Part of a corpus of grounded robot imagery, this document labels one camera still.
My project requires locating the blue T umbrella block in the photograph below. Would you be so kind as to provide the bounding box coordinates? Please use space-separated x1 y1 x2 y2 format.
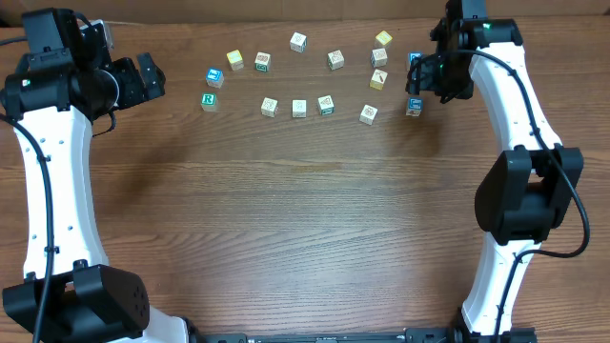
406 97 423 116

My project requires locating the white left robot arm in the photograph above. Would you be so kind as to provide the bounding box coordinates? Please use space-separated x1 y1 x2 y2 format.
1 8 200 342

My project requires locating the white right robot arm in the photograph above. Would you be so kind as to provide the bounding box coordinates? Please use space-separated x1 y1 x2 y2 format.
405 0 590 342

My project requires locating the blue P letter block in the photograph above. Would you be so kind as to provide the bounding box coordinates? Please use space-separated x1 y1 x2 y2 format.
406 51 422 68

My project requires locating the green R letter block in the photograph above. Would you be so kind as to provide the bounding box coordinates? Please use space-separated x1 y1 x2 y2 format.
201 92 218 111

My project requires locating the blue top block left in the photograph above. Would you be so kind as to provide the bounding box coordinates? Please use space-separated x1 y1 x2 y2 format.
205 68 225 89

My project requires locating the yellow block red picture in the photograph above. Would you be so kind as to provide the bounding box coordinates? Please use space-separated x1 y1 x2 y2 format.
369 69 388 91

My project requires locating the white picture block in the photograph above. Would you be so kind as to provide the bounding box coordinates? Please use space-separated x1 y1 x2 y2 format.
359 105 378 125
371 48 388 68
327 50 345 71

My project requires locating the yellow top block right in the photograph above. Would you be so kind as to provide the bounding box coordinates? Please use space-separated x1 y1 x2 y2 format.
374 30 393 49

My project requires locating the yellow top block left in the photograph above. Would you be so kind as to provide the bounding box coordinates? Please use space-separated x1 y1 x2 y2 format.
227 50 244 71

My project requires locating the white picture block lower right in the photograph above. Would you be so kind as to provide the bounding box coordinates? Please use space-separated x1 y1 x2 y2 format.
359 105 378 125

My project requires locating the white picture block centre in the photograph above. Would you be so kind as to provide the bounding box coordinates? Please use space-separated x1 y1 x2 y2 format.
327 50 345 71

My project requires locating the green B picture block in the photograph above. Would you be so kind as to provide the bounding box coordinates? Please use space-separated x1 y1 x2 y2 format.
254 51 271 72

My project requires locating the white block lower left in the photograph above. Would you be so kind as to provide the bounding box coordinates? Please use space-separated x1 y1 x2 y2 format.
261 97 278 117

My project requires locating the green edged picture block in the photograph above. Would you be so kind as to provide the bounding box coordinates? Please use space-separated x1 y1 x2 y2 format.
317 95 335 115

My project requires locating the plain white wooden block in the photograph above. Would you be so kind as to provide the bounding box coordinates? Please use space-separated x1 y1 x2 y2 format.
292 99 307 118

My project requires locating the white butterfly block top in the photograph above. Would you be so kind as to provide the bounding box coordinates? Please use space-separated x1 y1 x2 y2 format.
290 31 307 53

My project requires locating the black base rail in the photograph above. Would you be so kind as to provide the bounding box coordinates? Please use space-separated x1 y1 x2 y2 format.
204 326 539 343

